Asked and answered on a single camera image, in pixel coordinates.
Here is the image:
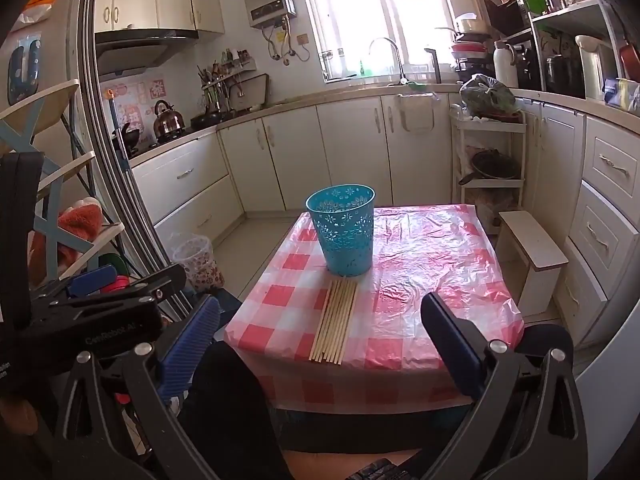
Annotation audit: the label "cream door base cabinets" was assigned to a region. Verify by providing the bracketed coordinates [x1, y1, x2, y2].
[217, 92, 456, 213]

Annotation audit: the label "cream wall cabinets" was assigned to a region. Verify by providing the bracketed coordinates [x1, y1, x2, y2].
[94, 0, 226, 36]

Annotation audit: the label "bagged green vegetables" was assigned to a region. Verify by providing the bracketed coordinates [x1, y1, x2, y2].
[459, 74, 521, 118]

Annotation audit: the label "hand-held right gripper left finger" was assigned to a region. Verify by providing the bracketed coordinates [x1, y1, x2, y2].
[52, 295, 223, 480]

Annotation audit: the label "white thermos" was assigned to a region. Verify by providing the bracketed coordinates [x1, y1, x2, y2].
[493, 40, 520, 88]

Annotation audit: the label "water heater hoses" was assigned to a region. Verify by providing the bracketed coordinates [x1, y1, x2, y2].
[265, 22, 296, 66]

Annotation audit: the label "metal mop pole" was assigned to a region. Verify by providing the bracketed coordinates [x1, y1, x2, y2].
[107, 89, 136, 186]

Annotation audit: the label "red checkered plastic tablecloth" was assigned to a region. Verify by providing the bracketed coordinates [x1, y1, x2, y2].
[222, 204, 526, 411]

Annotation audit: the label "pink printed wall sticker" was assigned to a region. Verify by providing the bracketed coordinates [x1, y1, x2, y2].
[120, 79, 167, 136]

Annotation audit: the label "beige cutting board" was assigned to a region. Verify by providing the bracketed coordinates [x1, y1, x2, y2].
[227, 73, 271, 111]

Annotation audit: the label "black toaster oven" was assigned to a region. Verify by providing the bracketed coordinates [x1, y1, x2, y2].
[477, 0, 531, 38]

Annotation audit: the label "range hood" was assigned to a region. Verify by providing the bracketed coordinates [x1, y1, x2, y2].
[94, 29, 200, 77]

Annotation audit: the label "window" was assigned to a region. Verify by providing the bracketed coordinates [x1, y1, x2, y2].
[300, 0, 458, 83]

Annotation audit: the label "black stock pot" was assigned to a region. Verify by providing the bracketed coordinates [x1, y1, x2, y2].
[545, 54, 581, 96]

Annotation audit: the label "floral wastebasket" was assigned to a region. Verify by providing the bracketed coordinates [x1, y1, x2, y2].
[170, 234, 226, 292]

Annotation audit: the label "red pan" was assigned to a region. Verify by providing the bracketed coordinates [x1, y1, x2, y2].
[620, 42, 640, 81]

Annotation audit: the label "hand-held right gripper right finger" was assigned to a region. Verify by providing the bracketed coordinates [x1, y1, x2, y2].
[421, 292, 589, 480]

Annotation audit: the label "orange plush slipper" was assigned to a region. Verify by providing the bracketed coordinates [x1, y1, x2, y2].
[30, 197, 103, 261]

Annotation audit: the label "white hanging bin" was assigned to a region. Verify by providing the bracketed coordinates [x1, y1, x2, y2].
[397, 92, 436, 133]

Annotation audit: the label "dark cooking pot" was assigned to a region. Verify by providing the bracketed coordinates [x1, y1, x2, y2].
[459, 149, 521, 186]

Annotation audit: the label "cream panelled drawer cabinet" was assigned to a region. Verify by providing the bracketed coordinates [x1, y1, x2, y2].
[525, 100, 640, 348]

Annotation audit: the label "wall utensil rack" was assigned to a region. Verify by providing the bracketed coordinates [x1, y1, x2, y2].
[196, 49, 258, 111]

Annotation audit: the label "stack of dishes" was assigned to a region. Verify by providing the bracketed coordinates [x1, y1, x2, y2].
[450, 12, 493, 71]

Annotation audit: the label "white rolling storage cart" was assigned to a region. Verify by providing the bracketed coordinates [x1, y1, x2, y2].
[448, 105, 528, 236]

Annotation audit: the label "white shelf rack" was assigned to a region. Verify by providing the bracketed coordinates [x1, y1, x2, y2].
[530, 0, 631, 101]

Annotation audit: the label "teal perforated plastic basket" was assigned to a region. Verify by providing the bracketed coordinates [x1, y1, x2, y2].
[305, 184, 376, 277]

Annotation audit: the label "blue box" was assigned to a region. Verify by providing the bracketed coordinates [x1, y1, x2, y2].
[602, 78, 640, 111]

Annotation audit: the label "row of wooden chopsticks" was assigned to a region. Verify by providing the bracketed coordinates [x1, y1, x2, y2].
[309, 277, 358, 366]

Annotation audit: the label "chrome faucet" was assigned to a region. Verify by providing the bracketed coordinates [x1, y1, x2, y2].
[368, 37, 408, 86]

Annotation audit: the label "white electric kettle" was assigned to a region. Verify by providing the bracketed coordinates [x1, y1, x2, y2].
[575, 35, 618, 101]

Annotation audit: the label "person's left leg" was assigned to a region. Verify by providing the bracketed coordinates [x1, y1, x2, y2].
[177, 340, 296, 480]

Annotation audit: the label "black wok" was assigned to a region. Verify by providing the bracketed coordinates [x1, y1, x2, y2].
[111, 122, 142, 153]

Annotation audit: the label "white wooden step stool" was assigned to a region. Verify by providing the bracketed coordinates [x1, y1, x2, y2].
[497, 210, 570, 317]

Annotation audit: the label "grey sliding door frame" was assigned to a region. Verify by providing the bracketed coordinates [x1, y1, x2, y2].
[65, 0, 201, 321]

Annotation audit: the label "steel kettle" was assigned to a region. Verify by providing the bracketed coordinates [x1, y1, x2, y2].
[152, 100, 187, 133]

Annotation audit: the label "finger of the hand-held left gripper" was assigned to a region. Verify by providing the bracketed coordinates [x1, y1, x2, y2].
[35, 262, 187, 311]
[66, 265, 119, 297]

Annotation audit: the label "folding wooden shelf rack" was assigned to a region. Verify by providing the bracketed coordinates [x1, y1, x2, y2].
[0, 79, 126, 286]

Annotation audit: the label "black frying pan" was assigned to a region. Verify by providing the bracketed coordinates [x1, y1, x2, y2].
[190, 110, 231, 130]

